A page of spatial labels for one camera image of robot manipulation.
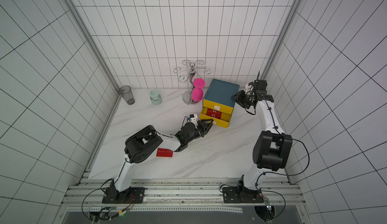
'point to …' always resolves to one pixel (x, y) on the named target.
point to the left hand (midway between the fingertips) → (213, 123)
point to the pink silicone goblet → (197, 92)
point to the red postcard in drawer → (213, 113)
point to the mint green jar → (155, 98)
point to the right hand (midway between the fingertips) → (236, 96)
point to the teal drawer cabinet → (218, 96)
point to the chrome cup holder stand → (193, 75)
